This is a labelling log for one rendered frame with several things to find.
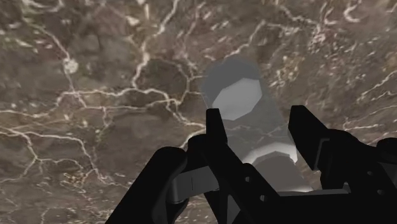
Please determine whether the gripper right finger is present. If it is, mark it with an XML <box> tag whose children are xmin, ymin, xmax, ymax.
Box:
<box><xmin>287</xmin><ymin>104</ymin><xmax>397</xmax><ymax>199</ymax></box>

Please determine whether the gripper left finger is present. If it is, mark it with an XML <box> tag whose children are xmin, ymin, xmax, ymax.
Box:
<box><xmin>105</xmin><ymin>108</ymin><xmax>281</xmax><ymax>224</ymax></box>

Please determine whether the clear grey glass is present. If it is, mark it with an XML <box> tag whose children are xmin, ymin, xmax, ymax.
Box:
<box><xmin>200</xmin><ymin>57</ymin><xmax>314</xmax><ymax>193</ymax></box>

